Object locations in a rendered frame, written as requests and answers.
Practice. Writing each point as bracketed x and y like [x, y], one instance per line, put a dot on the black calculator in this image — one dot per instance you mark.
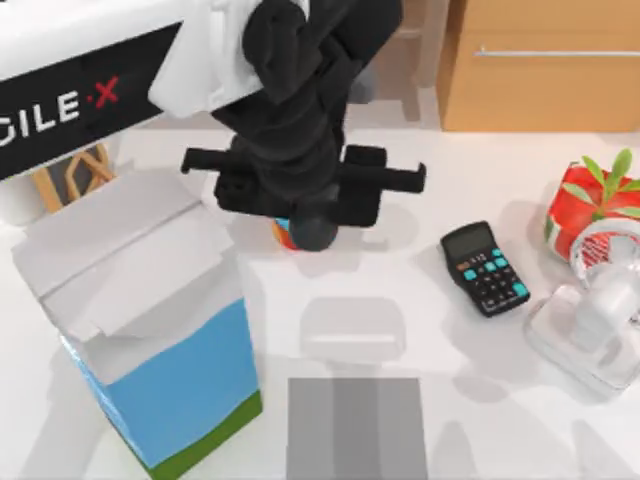
[487, 272]

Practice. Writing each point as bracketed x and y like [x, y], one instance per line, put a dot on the pale wooden open shelf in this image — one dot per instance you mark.
[410, 55]

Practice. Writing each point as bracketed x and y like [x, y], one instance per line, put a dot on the wooden cupboard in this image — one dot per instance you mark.
[452, 75]

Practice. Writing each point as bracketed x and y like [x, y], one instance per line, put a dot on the white blue green milk carton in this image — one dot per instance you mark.
[165, 350]

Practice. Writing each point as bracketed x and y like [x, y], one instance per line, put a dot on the red pot with green plant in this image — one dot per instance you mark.
[575, 200]

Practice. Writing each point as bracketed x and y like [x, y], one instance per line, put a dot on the wooden frame stand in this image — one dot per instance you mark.
[47, 185]

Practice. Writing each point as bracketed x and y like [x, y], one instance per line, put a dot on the white desk fan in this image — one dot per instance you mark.
[600, 310]

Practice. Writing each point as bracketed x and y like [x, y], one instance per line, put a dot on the wooden drawer front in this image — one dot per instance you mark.
[550, 95]

